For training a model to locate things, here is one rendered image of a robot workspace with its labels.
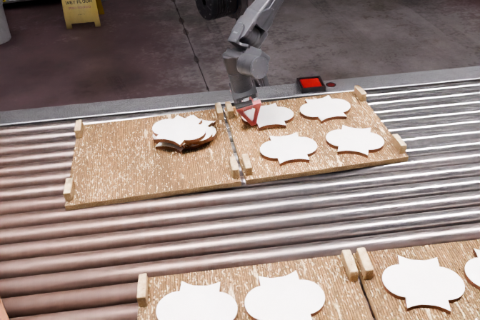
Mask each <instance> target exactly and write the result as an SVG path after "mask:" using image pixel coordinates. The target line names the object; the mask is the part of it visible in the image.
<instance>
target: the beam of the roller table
mask: <svg viewBox="0 0 480 320"><path fill-rule="evenodd" d="M468 81H480V66H470V67H463V68H455V69H440V70H433V71H418V72H410V73H402V74H388V75H380V76H365V77H358V78H350V79H335V80H328V81H323V82H324V84H325V86H326V84H327V83H329V82H333V83H335V84H336V86H335V87H328V86H326V91H320V92H311V93H304V94H302V93H301V91H300V89H299V86H298V84H283V85H275V86H260V87H256V90H257V92H258V95H259V96H258V97H256V98H254V99H253V101H256V100H259V99H260V101H261V102H263V101H278V100H285V99H297V98H303V97H309V96H320V95H326V94H336V93H342V92H348V91H354V86H355V85H359V86H360V87H361V88H362V89H363V90H364V91H380V90H388V89H402V88H409V87H418V86H431V85H439V84H453V83H461V82H468ZM230 91H231V90H223V91H208V92H201V93H192V94H178V95H171V96H156V97H148V98H140V99H126V100H118V101H103V102H96V103H87V104H73V105H66V106H51V107H43V108H35V109H21V110H13V111H0V127H7V126H21V125H29V124H42V123H51V122H58V121H72V120H79V119H94V118H101V117H110V116H123V115H131V114H145V113H153V112H160V111H175V110H182V109H197V108H204V107H212V106H215V103H219V102H220V103H221V106H226V105H225V101H230V102H231V105H234V100H233V98H232V95H231V92H230Z"/></svg>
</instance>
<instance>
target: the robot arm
mask: <svg viewBox="0 0 480 320"><path fill-rule="evenodd" d="M283 2H284V0H255V1H254V2H253V3H252V5H251V6H249V7H248V8H247V10H246V11H245V12H244V14H243V16H242V15H241V16H240V17H239V19H238V20H237V22H236V23H235V25H234V27H233V29H232V30H231V34H230V36H229V38H228V40H227V41H228V42H230V43H231V44H233V45H234V46H235V47H236V48H232V49H229V48H228V49H227V50H226V51H225V52H224V53H223V54H222V57H223V60H224V64H225V67H226V71H227V73H228V77H229V81H230V83H229V86H230V89H231V91H230V92H231V95H232V98H233V100H234V105H235V107H236V110H237V112H238V113H239V114H240V115H242V116H243V117H244V118H245V119H246V120H247V122H248V123H249V124H250V125H251V126H253V125H256V123H257V119H258V115H259V110H260V107H261V101H260V99H259V100H256V101H253V99H254V98H256V97H258V96H259V95H258V92H257V90H256V87H255V84H254V81H253V80H252V78H255V79H262V78H263V77H265V76H266V73H267V71H268V69H269V60H270V56H269V55H268V54H266V53H264V52H263V51H262V50H261V49H260V48H261V46H262V44H263V42H264V40H265V39H266V37H267V36H268V35H269V33H268V32H267V31H268V30H269V28H270V27H271V25H272V24H273V20H274V17H275V16H276V13H277V11H278V10H279V8H280V6H281V5H282V4H283ZM248 97H249V100H248V101H244V102H243V101H242V100H244V99H245V98H248ZM252 108H255V112H254V120H253V121H252V120H251V119H250V118H249V117H248V116H247V115H246V114H245V113H244V111H247V110H249V109H252Z"/></svg>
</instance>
